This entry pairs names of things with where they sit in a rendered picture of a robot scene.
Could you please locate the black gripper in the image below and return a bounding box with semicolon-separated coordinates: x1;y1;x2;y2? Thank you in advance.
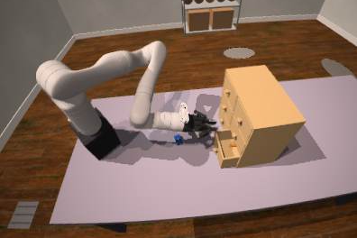
182;110;218;139

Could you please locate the tan wooden chest of drawers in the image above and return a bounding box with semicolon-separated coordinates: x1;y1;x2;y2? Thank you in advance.
224;65;306;168

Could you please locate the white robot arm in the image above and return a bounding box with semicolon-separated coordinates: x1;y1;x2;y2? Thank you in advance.
36;41;189;135

